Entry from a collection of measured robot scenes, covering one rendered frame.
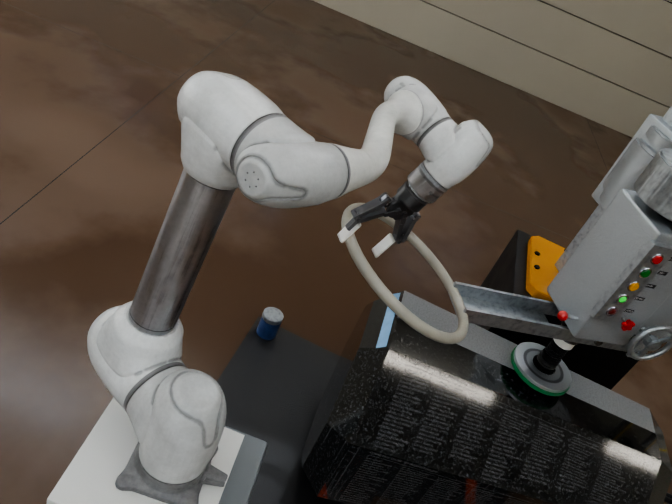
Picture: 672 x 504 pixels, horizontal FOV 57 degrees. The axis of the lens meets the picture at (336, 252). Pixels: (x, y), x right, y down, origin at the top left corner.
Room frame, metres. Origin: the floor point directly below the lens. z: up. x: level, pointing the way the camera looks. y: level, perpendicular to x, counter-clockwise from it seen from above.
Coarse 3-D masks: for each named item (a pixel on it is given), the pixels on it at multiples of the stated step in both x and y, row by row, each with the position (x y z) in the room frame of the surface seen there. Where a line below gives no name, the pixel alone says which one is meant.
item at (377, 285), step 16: (352, 208) 1.46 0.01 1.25; (352, 240) 1.31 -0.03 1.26; (416, 240) 1.65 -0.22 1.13; (352, 256) 1.27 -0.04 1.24; (432, 256) 1.63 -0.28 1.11; (368, 272) 1.23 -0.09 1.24; (384, 288) 1.21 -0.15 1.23; (448, 288) 1.56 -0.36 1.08; (400, 304) 1.20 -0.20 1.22; (464, 304) 1.50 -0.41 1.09; (416, 320) 1.20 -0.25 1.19; (464, 320) 1.41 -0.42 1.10; (432, 336) 1.21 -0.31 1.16; (448, 336) 1.25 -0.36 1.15; (464, 336) 1.33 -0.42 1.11
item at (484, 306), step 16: (464, 288) 1.57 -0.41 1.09; (480, 288) 1.59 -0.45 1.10; (480, 304) 1.57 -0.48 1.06; (496, 304) 1.61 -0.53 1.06; (512, 304) 1.64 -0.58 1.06; (528, 304) 1.66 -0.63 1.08; (544, 304) 1.68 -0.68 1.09; (480, 320) 1.48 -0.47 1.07; (496, 320) 1.50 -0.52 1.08; (512, 320) 1.52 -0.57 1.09; (528, 320) 1.54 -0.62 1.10; (544, 320) 1.65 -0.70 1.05; (544, 336) 1.57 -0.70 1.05; (560, 336) 1.59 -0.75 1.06
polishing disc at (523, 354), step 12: (516, 348) 1.71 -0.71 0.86; (528, 348) 1.74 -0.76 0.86; (540, 348) 1.77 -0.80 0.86; (516, 360) 1.65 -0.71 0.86; (528, 360) 1.68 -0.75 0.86; (528, 372) 1.61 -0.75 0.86; (540, 372) 1.64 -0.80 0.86; (564, 372) 1.70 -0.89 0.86; (540, 384) 1.58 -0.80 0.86; (552, 384) 1.61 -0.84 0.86; (564, 384) 1.64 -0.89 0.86
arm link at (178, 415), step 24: (144, 384) 0.79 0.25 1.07; (168, 384) 0.78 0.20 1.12; (192, 384) 0.80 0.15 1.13; (216, 384) 0.83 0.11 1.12; (144, 408) 0.75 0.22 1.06; (168, 408) 0.74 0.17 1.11; (192, 408) 0.75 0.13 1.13; (216, 408) 0.78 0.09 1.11; (144, 432) 0.73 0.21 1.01; (168, 432) 0.71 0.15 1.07; (192, 432) 0.73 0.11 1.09; (216, 432) 0.76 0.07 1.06; (144, 456) 0.72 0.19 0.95; (168, 456) 0.70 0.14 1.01; (192, 456) 0.72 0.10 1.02; (168, 480) 0.71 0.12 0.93
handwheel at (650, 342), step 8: (648, 328) 1.57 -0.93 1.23; (656, 328) 1.57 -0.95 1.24; (664, 328) 1.58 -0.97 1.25; (640, 336) 1.56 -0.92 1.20; (648, 336) 1.57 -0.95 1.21; (656, 336) 1.60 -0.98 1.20; (632, 344) 1.55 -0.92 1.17; (648, 344) 1.57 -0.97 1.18; (656, 344) 1.57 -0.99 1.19; (632, 352) 1.56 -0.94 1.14; (640, 352) 1.59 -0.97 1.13; (656, 352) 1.60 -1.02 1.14; (664, 352) 1.60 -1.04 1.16
